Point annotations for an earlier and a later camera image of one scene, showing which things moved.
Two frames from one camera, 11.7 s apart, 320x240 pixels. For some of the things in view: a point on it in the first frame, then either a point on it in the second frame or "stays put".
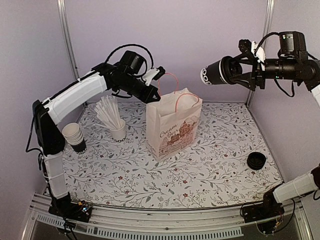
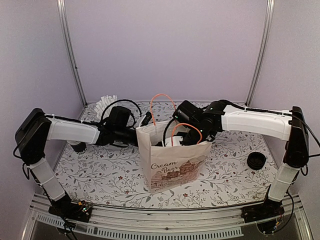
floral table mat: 230,163 stays put
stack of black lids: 256,160 stays put
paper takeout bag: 173,122 to 170,167
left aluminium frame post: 63,12 stays put
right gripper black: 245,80 to 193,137
